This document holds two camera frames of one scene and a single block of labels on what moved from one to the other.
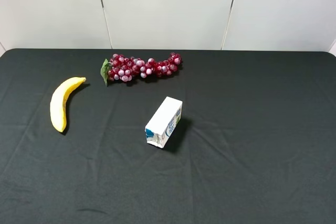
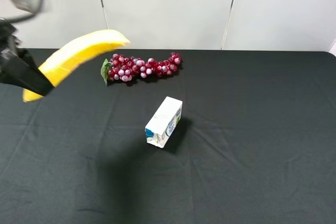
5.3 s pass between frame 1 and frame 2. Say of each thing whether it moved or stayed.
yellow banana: moved
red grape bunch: stayed
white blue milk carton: stayed
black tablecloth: stayed
